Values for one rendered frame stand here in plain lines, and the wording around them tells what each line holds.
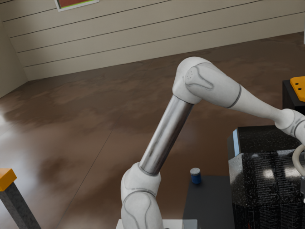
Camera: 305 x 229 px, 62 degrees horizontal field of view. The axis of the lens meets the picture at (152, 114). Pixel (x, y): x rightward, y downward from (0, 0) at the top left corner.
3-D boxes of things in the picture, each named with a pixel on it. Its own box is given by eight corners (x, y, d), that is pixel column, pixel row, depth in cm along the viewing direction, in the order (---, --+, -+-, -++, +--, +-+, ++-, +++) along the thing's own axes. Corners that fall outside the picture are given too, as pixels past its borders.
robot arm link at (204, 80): (247, 83, 86) (229, 73, 98) (204, 60, 80) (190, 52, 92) (227, 116, 89) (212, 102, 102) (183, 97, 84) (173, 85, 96)
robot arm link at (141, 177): (116, 215, 114) (114, 183, 134) (149, 221, 119) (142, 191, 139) (194, 55, 91) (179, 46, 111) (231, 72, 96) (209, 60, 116)
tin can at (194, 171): (203, 178, 264) (201, 168, 258) (199, 185, 257) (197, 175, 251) (194, 176, 270) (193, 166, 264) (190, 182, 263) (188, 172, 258)
